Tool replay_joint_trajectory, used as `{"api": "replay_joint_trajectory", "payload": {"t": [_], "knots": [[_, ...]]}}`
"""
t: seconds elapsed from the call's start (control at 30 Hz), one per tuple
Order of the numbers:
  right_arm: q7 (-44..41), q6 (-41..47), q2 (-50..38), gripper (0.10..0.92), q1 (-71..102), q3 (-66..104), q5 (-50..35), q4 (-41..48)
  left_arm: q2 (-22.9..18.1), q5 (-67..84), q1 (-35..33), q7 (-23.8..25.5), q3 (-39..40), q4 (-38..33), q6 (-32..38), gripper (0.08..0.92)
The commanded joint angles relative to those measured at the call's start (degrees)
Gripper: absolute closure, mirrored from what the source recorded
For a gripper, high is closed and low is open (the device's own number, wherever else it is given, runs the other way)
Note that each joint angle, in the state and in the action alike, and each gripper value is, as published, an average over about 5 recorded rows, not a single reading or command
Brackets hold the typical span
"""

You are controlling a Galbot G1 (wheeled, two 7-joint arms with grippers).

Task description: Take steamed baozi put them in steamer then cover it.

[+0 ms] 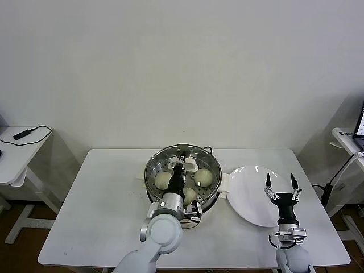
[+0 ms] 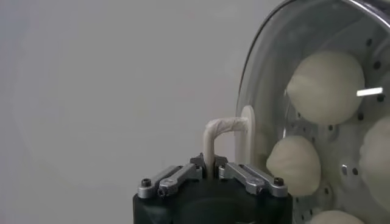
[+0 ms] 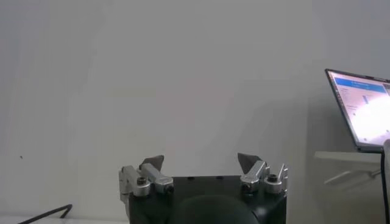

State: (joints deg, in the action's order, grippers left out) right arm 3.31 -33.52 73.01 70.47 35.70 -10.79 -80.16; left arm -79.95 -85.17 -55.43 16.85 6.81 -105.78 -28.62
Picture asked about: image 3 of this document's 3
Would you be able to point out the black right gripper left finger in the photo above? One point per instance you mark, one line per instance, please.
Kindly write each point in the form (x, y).
(158, 181)

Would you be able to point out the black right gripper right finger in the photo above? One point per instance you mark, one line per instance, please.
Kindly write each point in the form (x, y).
(256, 179)

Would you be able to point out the white shelf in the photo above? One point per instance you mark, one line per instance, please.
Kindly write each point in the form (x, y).
(347, 156)

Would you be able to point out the open black laptop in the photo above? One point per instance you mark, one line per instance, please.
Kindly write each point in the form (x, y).
(365, 115)

